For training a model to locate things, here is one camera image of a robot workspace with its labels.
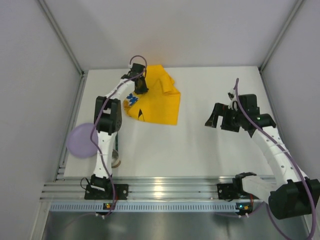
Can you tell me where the aluminium rail frame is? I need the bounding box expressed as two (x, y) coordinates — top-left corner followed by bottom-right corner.
(45, 0), (295, 200)

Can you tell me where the beige metal cup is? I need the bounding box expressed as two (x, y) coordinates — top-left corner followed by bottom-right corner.
(111, 149), (121, 169)

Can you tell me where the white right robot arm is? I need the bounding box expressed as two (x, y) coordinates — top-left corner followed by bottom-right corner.
(204, 94), (320, 220)

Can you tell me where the purple plastic plate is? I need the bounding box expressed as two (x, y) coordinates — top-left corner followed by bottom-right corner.
(66, 122), (98, 159)

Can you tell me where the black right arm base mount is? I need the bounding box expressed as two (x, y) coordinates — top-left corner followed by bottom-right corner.
(216, 183), (258, 202)

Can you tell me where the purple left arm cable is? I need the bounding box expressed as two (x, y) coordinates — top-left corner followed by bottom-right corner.
(88, 55), (148, 216)

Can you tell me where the perforated grey cable duct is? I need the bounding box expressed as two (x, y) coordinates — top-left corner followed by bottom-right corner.
(50, 202), (253, 215)

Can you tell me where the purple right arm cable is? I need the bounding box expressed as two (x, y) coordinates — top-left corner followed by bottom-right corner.
(232, 77), (316, 240)

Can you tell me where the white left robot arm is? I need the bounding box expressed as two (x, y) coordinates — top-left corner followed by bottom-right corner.
(90, 63), (148, 191)

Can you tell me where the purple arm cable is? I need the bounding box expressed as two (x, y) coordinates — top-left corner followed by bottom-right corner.
(232, 77), (316, 240)
(88, 55), (148, 216)

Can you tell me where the yellow cartoon placemat cloth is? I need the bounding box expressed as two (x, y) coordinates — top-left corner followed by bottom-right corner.
(123, 65), (181, 126)

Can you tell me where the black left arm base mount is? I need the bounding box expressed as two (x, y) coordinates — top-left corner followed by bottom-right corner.
(80, 175), (129, 200)

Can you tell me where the fork with green handle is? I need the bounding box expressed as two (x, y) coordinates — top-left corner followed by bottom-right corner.
(114, 134), (119, 152)

